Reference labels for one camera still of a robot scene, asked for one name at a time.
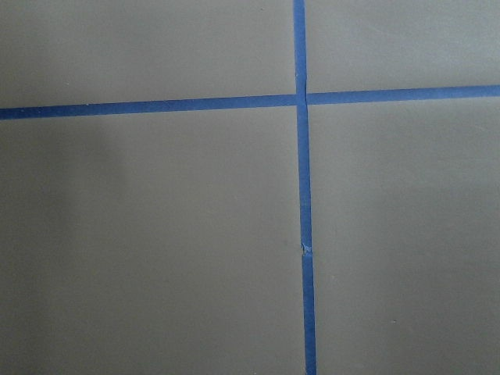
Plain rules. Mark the long blue tape strip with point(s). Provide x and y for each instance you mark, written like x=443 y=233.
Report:
x=304 y=186

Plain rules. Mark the crossing blue tape strip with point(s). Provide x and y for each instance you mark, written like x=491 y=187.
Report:
x=250 y=102

